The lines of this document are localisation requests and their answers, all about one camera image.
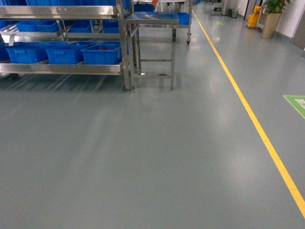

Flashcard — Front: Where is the blue bin left lower shelf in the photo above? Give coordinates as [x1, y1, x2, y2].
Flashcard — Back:
[5, 42, 68, 64]

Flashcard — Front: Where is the green potted plant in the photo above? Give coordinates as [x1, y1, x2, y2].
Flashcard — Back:
[262, 0, 291, 14]

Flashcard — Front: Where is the tan planter pot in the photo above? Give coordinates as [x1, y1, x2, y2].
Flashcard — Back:
[262, 13, 282, 39]

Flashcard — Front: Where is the yellow mop bucket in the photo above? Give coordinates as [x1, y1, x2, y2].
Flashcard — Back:
[247, 6, 261, 29]

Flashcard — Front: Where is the stainless steel roller rack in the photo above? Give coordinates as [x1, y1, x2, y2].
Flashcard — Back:
[0, 0, 133, 90]

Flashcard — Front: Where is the blue bin middle lower shelf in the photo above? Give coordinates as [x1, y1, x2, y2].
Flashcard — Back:
[46, 41, 98, 65]

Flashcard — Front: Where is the stainless steel side table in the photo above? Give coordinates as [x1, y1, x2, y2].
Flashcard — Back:
[125, 12, 179, 90]

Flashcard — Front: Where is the grey trash can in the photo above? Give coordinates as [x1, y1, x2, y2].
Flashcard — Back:
[231, 9, 238, 19]

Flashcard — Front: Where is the blue bin shelf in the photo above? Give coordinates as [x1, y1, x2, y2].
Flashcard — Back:
[5, 42, 68, 64]
[46, 41, 98, 65]

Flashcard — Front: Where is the blue bin with red contents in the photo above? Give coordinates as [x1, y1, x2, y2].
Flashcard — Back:
[81, 41, 123, 65]

